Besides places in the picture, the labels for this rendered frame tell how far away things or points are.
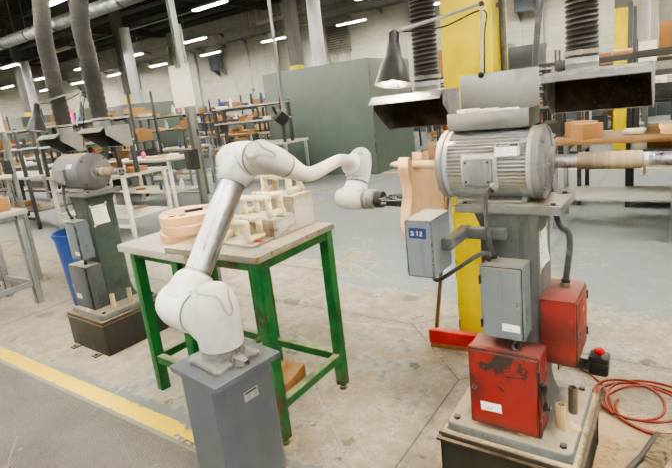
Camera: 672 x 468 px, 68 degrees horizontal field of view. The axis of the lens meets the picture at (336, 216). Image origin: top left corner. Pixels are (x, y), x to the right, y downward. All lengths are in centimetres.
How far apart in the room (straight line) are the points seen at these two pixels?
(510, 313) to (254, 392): 91
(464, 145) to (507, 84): 27
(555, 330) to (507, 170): 58
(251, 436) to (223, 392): 22
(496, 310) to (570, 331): 25
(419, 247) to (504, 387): 60
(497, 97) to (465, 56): 92
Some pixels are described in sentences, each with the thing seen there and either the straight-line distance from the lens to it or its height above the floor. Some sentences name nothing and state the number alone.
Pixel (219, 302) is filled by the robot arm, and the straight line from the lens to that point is 170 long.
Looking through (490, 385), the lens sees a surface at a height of 48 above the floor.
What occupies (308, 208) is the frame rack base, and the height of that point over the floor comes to 102.
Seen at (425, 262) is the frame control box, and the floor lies 98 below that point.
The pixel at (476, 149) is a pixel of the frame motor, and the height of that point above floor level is 131.
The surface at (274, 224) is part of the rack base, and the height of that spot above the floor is 100.
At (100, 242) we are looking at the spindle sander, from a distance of 387.
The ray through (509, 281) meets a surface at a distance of 177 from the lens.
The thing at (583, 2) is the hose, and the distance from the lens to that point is 184.
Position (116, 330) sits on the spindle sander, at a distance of 386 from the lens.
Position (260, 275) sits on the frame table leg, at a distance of 216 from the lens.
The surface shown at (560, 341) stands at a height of 64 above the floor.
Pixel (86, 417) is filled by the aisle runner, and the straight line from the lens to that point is 324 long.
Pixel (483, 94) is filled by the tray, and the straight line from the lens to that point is 196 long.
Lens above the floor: 153
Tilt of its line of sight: 13 degrees down
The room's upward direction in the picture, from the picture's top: 7 degrees counter-clockwise
